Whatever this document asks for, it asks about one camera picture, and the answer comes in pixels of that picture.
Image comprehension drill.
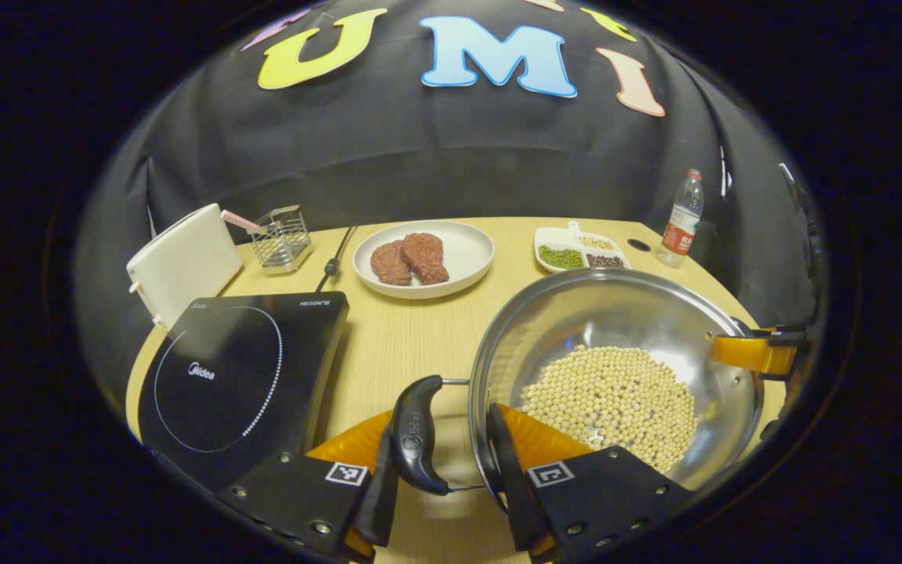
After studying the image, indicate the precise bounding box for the white toaster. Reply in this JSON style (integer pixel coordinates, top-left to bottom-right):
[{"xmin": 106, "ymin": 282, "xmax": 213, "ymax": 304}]
[{"xmin": 126, "ymin": 203, "xmax": 244, "ymax": 330}]

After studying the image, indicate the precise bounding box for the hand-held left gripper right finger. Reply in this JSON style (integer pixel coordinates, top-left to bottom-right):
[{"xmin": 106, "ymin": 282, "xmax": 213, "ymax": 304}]
[{"xmin": 486, "ymin": 403, "xmax": 695, "ymax": 564}]

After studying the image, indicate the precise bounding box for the pile of soybeans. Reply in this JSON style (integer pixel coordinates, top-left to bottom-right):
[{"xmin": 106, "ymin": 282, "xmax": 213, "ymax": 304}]
[{"xmin": 520, "ymin": 345, "xmax": 698, "ymax": 475}]

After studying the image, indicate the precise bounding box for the white divided bean dish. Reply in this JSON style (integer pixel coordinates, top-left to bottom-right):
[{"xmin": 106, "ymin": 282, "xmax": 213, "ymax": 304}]
[{"xmin": 534, "ymin": 221, "xmax": 630, "ymax": 274}]

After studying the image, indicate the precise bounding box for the black induction cooktop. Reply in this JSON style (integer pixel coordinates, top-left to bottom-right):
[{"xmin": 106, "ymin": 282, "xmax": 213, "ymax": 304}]
[{"xmin": 138, "ymin": 291, "xmax": 350, "ymax": 490}]

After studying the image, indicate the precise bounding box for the black backdrop cloth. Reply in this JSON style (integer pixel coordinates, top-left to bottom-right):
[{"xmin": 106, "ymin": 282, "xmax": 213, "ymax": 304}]
[{"xmin": 79, "ymin": 0, "xmax": 824, "ymax": 392}]

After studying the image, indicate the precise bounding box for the white round plate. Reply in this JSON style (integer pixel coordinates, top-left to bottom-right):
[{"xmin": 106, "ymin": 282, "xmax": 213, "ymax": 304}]
[{"xmin": 352, "ymin": 220, "xmax": 496, "ymax": 300}]

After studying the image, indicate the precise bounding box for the wire mesh utensil holder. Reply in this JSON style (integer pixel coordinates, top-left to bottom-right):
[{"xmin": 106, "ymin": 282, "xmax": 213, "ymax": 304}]
[{"xmin": 251, "ymin": 205, "xmax": 313, "ymax": 274}]

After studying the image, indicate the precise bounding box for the brown meat steak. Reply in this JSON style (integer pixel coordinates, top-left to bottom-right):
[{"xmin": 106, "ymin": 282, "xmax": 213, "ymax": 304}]
[
  {"xmin": 370, "ymin": 240, "xmax": 413, "ymax": 286},
  {"xmin": 401, "ymin": 233, "xmax": 450, "ymax": 284}
]

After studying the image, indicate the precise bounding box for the clear plastic water bottle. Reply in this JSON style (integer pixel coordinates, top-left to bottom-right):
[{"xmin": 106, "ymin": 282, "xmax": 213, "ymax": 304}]
[{"xmin": 657, "ymin": 169, "xmax": 705, "ymax": 269}]

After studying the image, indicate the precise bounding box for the black power cable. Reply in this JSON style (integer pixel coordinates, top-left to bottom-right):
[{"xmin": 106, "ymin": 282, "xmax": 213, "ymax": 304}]
[{"xmin": 315, "ymin": 226, "xmax": 358, "ymax": 293}]

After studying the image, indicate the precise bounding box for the stainless steel pot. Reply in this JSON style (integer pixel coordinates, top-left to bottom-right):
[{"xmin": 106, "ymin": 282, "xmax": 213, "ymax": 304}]
[{"xmin": 388, "ymin": 268, "xmax": 765, "ymax": 496}]

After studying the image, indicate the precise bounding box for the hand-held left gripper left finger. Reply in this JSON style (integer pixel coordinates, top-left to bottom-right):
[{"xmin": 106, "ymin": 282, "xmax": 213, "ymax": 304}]
[{"xmin": 216, "ymin": 407, "xmax": 401, "ymax": 561}]

